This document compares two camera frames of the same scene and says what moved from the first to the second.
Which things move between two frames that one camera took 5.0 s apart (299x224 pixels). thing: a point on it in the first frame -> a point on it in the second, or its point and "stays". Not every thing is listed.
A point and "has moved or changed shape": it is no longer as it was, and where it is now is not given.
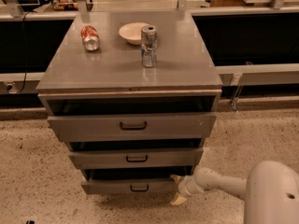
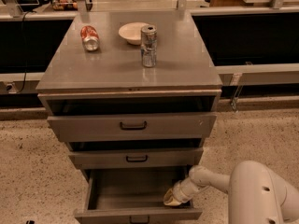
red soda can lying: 90,37 stays
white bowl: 132,32 stays
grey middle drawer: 136,158 stays
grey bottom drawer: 130,186 has moved or changed shape
